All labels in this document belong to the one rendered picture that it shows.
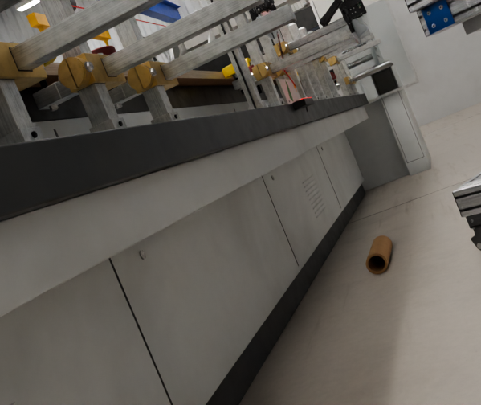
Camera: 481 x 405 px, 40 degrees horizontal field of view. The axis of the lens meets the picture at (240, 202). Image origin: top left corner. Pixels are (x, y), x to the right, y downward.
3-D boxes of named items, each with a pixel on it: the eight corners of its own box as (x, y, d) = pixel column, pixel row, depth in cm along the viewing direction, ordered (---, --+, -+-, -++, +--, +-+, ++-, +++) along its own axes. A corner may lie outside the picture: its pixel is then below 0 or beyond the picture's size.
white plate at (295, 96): (303, 102, 260) (294, 79, 260) (290, 104, 236) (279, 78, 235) (302, 103, 261) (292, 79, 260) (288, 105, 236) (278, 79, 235)
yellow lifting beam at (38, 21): (114, 45, 806) (103, 20, 804) (42, 32, 643) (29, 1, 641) (108, 48, 809) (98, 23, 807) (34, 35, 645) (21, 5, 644)
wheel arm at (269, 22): (298, 24, 129) (290, 3, 128) (295, 22, 125) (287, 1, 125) (115, 111, 142) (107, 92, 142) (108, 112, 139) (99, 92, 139)
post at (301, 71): (322, 111, 300) (283, 12, 298) (321, 112, 297) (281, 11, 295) (315, 114, 302) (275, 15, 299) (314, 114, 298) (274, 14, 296)
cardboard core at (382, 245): (388, 232, 270) (382, 250, 242) (395, 251, 271) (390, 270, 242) (369, 239, 273) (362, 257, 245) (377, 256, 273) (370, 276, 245)
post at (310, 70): (332, 113, 324) (295, 22, 322) (331, 113, 321) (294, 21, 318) (325, 116, 325) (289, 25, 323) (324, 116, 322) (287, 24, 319)
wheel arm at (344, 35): (352, 40, 223) (347, 28, 223) (350, 39, 220) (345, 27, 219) (238, 92, 237) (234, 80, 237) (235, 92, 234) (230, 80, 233)
